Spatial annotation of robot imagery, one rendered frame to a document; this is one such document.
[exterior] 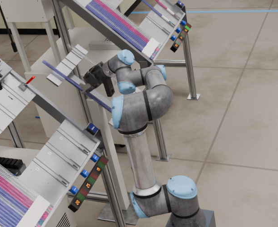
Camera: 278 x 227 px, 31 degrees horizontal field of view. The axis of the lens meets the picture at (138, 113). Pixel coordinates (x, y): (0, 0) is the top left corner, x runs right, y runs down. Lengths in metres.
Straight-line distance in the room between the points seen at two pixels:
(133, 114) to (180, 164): 1.55
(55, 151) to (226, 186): 1.23
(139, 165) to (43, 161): 0.51
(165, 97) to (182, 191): 0.40
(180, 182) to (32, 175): 0.64
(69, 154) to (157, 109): 0.66
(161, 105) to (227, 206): 1.31
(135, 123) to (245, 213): 1.31
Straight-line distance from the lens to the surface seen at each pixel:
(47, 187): 2.22
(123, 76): 2.22
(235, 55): 4.47
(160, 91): 1.86
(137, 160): 1.93
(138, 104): 1.82
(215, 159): 3.34
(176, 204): 2.04
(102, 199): 2.76
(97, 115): 2.66
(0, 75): 2.34
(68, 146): 2.37
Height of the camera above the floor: 2.15
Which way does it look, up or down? 33 degrees down
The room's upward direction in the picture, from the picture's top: 13 degrees counter-clockwise
